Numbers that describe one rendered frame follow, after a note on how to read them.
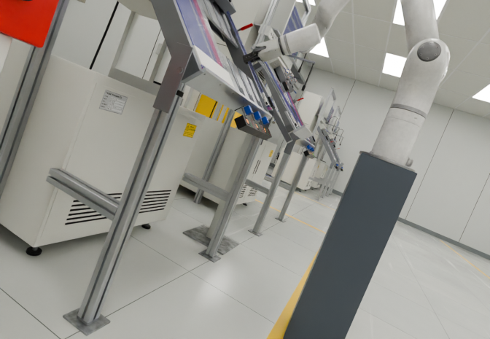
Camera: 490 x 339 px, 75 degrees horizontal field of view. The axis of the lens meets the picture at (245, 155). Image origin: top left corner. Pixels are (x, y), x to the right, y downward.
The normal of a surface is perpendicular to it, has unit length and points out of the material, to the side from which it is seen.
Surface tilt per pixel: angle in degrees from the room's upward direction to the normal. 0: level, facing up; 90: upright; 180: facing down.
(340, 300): 90
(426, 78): 128
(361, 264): 90
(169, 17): 90
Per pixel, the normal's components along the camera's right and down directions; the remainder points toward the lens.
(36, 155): -0.34, -0.07
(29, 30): 0.86, 0.37
